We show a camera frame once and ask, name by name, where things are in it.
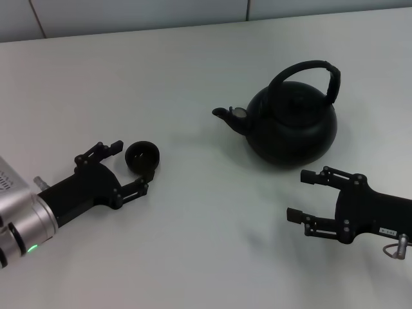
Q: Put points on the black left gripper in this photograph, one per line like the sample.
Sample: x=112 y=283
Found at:
x=90 y=186

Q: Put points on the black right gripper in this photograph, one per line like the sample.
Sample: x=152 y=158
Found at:
x=370 y=212

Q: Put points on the black round teapot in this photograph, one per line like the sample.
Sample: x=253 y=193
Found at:
x=289 y=135

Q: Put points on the small black teacup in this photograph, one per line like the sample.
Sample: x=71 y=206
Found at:
x=141 y=157

